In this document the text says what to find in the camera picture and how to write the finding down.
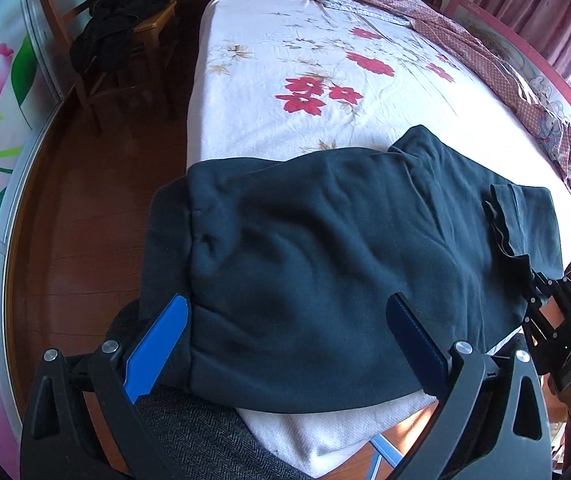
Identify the pink curtain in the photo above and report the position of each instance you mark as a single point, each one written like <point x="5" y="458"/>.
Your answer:
<point x="540" y="5"/>

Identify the pink cartoon bed guard rail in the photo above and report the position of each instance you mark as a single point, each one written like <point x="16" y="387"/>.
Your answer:
<point x="495" y="35"/>

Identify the white floral bedsheet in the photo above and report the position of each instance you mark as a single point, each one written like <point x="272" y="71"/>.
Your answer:
<point x="275" y="70"/>

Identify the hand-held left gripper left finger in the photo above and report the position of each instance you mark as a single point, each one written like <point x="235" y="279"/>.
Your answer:
<point x="163" y="335"/>

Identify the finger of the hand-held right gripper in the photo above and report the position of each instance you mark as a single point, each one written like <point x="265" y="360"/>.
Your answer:
<point x="550" y="290"/>
<point x="540" y="332"/>

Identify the wooden chair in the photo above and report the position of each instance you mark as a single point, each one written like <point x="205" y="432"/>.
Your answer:
<point x="55" y="0"/>

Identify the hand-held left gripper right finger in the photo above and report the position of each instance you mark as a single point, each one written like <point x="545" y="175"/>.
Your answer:
<point x="410" y="335"/>

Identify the grey herringbone coat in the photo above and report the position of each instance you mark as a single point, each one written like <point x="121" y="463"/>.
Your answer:
<point x="205" y="440"/>

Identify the pink patterned quilt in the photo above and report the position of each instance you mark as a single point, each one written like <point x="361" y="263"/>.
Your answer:
<point x="465" y="30"/>

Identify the blue plastic object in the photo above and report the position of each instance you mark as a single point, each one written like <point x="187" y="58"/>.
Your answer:
<point x="384" y="452"/>

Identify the dark teal pants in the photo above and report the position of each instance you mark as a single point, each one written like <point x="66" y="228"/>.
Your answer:
<point x="315" y="260"/>

